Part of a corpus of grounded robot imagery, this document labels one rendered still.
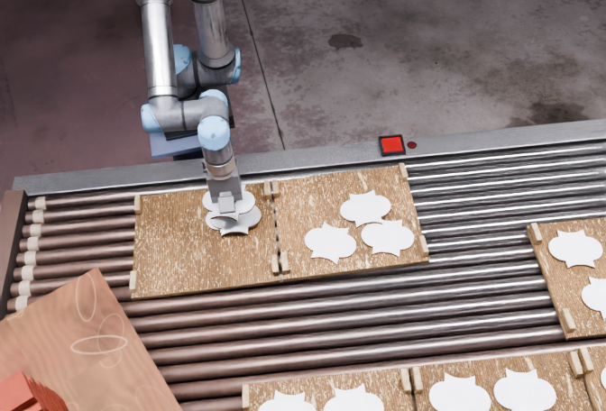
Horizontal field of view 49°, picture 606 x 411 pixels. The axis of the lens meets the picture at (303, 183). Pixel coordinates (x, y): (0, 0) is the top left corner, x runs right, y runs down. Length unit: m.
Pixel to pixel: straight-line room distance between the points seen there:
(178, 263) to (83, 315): 0.31
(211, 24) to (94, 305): 0.84
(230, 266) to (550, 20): 2.87
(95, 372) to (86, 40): 2.84
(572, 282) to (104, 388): 1.23
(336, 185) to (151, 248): 0.58
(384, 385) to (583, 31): 2.94
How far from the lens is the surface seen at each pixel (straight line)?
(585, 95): 3.84
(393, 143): 2.15
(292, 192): 2.02
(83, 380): 1.72
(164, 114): 1.74
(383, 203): 1.97
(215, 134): 1.63
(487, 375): 1.77
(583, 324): 1.89
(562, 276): 1.95
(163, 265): 1.93
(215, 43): 2.04
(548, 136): 2.28
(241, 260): 1.90
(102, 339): 1.75
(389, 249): 1.89
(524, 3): 4.36
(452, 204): 2.04
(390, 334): 1.80
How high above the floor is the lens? 2.54
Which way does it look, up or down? 52 degrees down
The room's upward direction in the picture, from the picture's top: 4 degrees counter-clockwise
